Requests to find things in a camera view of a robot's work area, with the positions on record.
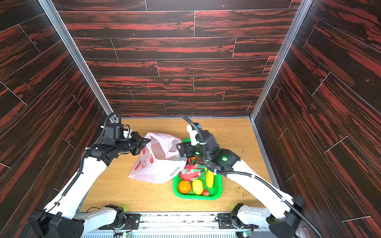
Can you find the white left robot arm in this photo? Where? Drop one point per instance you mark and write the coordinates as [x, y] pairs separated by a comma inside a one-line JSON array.
[[59, 218]]

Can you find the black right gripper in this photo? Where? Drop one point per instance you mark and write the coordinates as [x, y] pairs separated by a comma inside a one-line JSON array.
[[185, 149]]

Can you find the pink printed plastic bag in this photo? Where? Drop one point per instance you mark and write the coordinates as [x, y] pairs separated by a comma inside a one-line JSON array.
[[160, 160]]

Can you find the green plastic basket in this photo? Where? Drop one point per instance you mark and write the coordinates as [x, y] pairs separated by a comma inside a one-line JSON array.
[[214, 192]]

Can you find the aluminium corner post left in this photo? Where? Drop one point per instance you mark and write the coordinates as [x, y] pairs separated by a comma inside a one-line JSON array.
[[57, 22]]

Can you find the pink dragon fruit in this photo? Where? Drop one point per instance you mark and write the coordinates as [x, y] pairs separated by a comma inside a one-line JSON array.
[[192, 172]]

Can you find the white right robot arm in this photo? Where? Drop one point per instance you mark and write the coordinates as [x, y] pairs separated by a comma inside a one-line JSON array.
[[282, 213]]

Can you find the orange fake fruit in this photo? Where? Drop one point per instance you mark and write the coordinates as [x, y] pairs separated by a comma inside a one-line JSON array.
[[184, 187]]

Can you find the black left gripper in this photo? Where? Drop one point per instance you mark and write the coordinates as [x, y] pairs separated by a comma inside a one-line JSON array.
[[136, 144]]

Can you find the small yellow banana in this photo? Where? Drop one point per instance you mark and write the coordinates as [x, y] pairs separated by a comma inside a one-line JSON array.
[[209, 179]]

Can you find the aluminium corner post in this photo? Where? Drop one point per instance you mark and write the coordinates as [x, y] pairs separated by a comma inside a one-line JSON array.
[[57, 22], [289, 38]]

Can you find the yellow lemon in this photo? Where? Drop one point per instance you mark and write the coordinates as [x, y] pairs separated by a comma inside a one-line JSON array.
[[197, 187]]

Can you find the aluminium corner post right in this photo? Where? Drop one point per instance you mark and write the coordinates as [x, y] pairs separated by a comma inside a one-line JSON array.
[[289, 38]]

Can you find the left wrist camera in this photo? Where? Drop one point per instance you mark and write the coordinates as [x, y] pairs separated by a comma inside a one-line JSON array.
[[117, 131]]

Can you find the metal base rail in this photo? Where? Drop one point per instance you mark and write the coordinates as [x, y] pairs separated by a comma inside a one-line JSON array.
[[179, 225]]

